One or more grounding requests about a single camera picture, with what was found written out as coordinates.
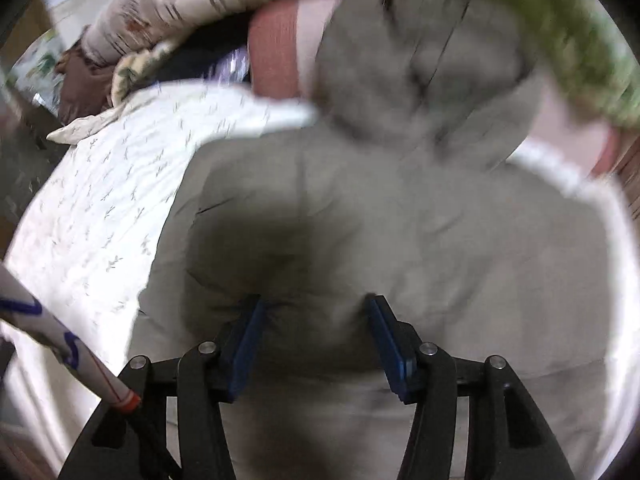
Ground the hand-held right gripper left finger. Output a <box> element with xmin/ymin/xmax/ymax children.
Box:
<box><xmin>57</xmin><ymin>296</ymin><xmax>268</xmax><ymax>480</ymax></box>

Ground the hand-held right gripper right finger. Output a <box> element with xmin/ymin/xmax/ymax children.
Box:
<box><xmin>365</xmin><ymin>294</ymin><xmax>577</xmax><ymax>480</ymax></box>

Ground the grey hoodie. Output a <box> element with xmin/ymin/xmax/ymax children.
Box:
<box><xmin>127</xmin><ymin>0</ymin><xmax>626</xmax><ymax>480</ymax></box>

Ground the white leaf-print bed sheet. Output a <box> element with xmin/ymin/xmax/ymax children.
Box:
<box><xmin>2</xmin><ymin>82</ymin><xmax>633</xmax><ymax>480</ymax></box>

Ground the brown cloth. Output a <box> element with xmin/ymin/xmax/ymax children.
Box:
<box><xmin>54</xmin><ymin>40</ymin><xmax>118</xmax><ymax>126</ymax></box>

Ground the cream leaf-print cloth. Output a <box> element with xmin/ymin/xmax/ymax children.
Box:
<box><xmin>111</xmin><ymin>40</ymin><xmax>186</xmax><ymax>107</ymax></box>

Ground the dark cloth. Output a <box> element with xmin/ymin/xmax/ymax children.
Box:
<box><xmin>159</xmin><ymin>12</ymin><xmax>253</xmax><ymax>85</ymax></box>

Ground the pink pillow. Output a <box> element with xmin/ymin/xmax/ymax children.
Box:
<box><xmin>247</xmin><ymin>0</ymin><xmax>623</xmax><ymax>181</ymax></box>

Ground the beige striped blanket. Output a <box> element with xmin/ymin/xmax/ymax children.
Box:
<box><xmin>82</xmin><ymin>0</ymin><xmax>473</xmax><ymax>68</ymax></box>

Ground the green patterned blanket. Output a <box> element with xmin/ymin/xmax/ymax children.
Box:
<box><xmin>470</xmin><ymin>0</ymin><xmax>640</xmax><ymax>131</ymax></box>

